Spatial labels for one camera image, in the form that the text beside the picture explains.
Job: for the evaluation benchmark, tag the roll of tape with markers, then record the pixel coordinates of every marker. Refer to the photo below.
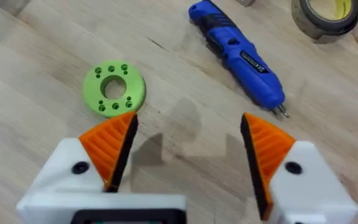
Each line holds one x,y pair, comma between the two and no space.
325,15

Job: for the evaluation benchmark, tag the green disc with holes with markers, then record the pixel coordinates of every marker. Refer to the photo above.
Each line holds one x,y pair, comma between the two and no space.
113,89

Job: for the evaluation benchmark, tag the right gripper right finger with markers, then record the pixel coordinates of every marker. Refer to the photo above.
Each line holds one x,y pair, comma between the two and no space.
278,174

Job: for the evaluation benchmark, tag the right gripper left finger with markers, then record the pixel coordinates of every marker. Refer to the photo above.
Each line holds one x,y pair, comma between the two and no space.
104,149

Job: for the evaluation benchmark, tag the blue electric screwdriver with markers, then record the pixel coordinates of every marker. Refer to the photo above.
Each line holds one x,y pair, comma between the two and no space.
238,54

